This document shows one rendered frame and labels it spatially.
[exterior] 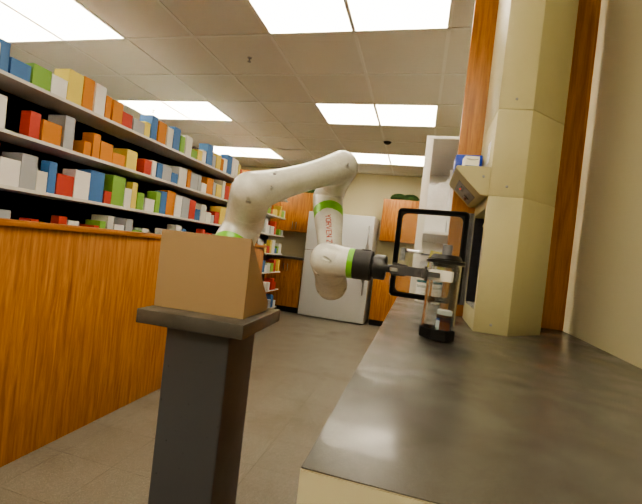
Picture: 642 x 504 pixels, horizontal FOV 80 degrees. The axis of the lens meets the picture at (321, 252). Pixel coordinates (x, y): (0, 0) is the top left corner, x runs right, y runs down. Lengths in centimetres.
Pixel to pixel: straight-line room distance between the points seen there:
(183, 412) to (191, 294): 34
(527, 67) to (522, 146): 27
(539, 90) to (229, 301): 123
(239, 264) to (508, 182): 94
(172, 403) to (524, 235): 125
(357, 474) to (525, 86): 137
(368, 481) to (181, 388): 87
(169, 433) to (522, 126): 148
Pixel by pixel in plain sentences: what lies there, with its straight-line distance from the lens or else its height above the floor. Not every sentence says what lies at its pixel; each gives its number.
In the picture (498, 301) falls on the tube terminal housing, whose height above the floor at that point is 105.
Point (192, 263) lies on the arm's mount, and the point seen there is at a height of 108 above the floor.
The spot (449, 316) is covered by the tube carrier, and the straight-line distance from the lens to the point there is 114.
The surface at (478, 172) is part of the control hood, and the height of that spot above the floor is 149.
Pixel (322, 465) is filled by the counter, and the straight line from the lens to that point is 45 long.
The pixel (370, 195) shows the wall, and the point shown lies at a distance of 712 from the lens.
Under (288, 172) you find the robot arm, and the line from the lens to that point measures 127.
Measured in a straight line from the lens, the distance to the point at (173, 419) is 128.
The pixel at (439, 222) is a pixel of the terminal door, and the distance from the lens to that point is 175.
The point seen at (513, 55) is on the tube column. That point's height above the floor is 189.
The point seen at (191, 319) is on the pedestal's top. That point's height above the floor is 93.
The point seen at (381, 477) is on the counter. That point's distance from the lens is 45.
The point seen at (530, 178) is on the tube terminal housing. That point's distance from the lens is 151.
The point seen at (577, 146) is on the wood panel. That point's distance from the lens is 195.
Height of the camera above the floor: 116
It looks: level
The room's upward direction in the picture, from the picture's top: 6 degrees clockwise
